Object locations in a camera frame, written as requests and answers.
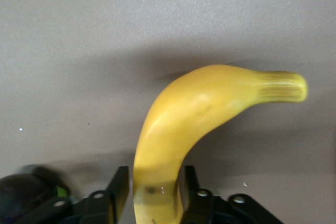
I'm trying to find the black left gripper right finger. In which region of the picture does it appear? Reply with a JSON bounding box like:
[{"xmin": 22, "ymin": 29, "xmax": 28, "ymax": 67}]
[{"xmin": 181, "ymin": 165, "xmax": 286, "ymax": 224}]

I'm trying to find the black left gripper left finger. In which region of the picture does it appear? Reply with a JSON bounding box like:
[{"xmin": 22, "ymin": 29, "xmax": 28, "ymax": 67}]
[{"xmin": 39, "ymin": 166, "xmax": 130, "ymax": 224}]

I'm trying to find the yellow banana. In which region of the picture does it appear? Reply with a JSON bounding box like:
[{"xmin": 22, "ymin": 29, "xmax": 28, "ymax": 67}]
[{"xmin": 132, "ymin": 64, "xmax": 308, "ymax": 224}]

